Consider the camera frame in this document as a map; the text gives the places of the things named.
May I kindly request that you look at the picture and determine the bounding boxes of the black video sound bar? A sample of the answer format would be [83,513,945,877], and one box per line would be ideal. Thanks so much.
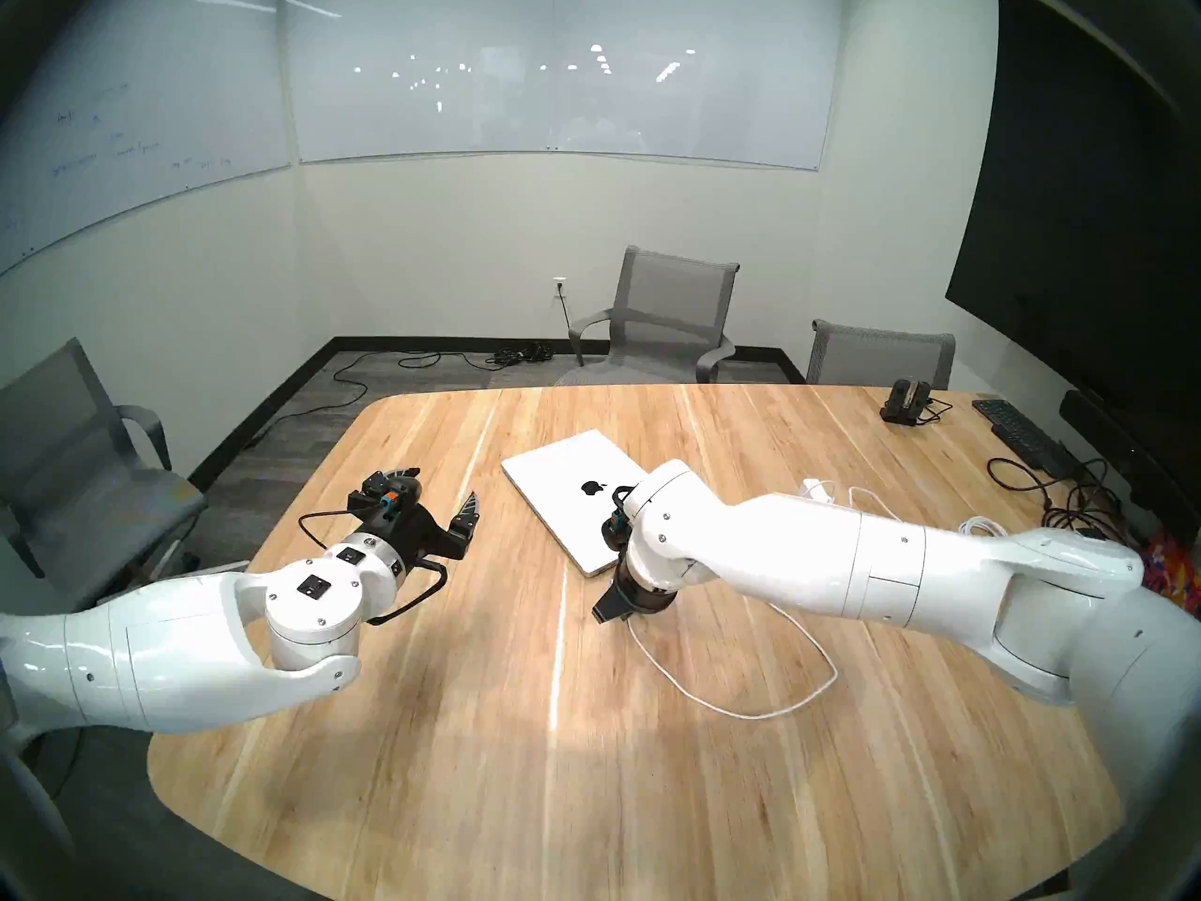
[1060,389,1201,548]

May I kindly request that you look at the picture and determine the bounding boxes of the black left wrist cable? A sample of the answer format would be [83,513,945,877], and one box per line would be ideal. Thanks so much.
[298,510,449,626]

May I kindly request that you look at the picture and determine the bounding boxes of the coiled white spare cable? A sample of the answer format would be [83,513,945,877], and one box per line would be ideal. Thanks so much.
[844,486,1011,540]

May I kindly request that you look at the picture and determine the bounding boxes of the white MagSafe charging cable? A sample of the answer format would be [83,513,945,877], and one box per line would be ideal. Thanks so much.
[627,601,839,721]

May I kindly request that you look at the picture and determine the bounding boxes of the glass whiteboard with blue writing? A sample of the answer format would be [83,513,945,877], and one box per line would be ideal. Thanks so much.
[0,0,294,276]

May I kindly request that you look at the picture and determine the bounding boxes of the colourful snack bag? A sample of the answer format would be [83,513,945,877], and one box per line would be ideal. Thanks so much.
[1140,530,1201,618]

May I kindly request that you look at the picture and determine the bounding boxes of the black floor cables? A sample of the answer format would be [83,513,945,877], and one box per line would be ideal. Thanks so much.
[249,344,555,450]

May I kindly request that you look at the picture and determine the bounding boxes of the black keyboard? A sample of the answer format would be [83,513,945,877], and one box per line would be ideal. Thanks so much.
[972,399,1080,478]

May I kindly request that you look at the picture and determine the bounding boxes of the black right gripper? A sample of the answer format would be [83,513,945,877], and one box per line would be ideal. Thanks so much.
[591,571,678,626]

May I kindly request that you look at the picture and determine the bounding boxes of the grey mesh office chair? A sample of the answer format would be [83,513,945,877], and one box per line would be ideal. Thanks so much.
[0,338,207,609]
[568,245,740,384]
[807,319,956,390]

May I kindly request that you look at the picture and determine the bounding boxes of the large black wall screen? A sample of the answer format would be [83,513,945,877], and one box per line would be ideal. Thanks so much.
[945,0,1201,459]

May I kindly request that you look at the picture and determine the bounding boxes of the silver closed MacBook laptop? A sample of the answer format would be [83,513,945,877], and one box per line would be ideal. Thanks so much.
[500,429,648,578]

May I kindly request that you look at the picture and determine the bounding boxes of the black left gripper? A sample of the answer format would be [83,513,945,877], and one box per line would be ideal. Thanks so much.
[347,467,482,573]

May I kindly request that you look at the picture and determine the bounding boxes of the wide blank glass whiteboard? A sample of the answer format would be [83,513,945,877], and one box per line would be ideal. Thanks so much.
[281,0,845,171]

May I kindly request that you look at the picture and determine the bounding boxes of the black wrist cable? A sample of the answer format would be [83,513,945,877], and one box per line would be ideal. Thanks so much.
[603,481,645,551]
[298,510,449,626]

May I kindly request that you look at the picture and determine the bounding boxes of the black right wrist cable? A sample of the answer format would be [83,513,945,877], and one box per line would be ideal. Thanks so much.
[603,481,645,551]

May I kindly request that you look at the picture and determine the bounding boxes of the tangled black table cables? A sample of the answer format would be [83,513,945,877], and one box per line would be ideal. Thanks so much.
[985,453,1141,545]

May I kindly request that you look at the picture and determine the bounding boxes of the black controller charging dock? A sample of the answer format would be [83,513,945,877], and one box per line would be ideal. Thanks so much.
[880,379,935,427]

